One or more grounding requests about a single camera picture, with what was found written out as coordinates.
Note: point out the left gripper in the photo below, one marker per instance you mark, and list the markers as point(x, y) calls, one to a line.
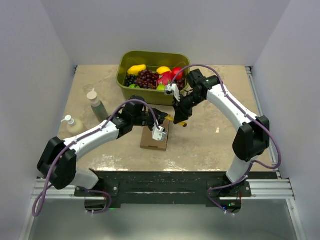
point(159, 115)

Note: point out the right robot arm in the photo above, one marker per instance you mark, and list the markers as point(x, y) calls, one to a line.
point(252, 131)

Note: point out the red apple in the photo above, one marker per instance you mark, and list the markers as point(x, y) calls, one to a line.
point(177, 73)

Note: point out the black grape bunch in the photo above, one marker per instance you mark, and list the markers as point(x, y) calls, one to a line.
point(130, 80)

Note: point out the brown cardboard express box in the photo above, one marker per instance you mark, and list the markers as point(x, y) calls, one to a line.
point(147, 142)

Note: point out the pump soap bottle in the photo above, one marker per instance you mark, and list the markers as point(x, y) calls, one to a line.
point(74, 126)

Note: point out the olive green plastic bin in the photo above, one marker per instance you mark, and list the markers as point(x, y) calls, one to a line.
point(152, 60)

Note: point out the green pear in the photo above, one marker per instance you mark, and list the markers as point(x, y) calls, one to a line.
point(134, 86)

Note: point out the squeeze sauce bottle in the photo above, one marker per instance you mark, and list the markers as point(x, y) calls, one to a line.
point(97, 106)

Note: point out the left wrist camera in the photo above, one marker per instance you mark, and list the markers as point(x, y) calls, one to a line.
point(158, 134)

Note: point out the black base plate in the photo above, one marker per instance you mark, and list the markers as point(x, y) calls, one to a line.
point(171, 188)

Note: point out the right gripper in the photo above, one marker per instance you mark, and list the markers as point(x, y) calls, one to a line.
point(181, 113)

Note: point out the green lime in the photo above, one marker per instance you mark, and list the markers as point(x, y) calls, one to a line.
point(161, 88)

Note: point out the yellow mango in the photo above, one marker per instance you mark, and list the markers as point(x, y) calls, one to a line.
point(135, 69)

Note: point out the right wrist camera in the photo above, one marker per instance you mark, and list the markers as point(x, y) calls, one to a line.
point(172, 90)

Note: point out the dark red grape bunch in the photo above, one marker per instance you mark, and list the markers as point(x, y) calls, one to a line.
point(181, 84)

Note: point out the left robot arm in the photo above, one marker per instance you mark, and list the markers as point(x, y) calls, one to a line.
point(58, 163)

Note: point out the yellow lemon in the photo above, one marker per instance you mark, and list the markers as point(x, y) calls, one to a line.
point(163, 69)

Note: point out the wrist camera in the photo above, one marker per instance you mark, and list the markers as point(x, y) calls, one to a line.
point(158, 134)
point(172, 90)

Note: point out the purple grape bunch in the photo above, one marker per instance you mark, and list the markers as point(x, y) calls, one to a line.
point(146, 79)

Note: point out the pink dragon fruit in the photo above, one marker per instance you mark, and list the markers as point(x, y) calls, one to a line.
point(164, 79)

